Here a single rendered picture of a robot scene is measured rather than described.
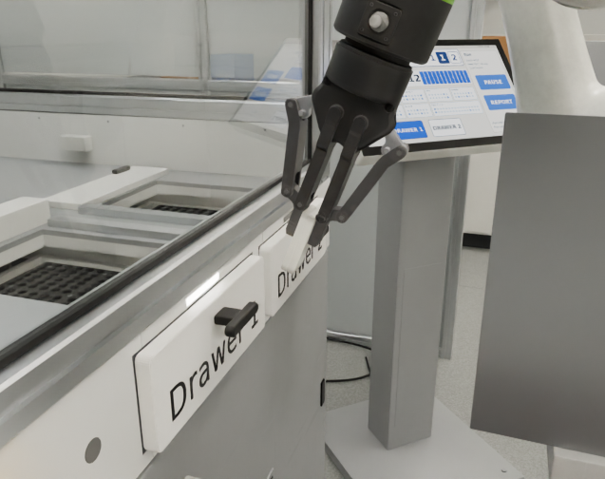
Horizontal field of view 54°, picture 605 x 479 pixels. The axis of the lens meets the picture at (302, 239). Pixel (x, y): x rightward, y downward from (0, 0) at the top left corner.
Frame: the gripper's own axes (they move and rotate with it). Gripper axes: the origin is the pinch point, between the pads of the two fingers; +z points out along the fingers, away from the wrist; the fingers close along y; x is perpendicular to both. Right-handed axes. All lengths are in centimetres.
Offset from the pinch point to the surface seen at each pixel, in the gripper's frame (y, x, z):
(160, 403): -4.8, -12.9, 16.8
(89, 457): -6.4, -21.6, 17.5
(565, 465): 37.1, 6.1, 13.8
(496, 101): 15, 103, -11
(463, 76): 5, 102, -13
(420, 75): -4, 94, -10
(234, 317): -3.7, -0.9, 12.1
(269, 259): -6.3, 17.4, 13.0
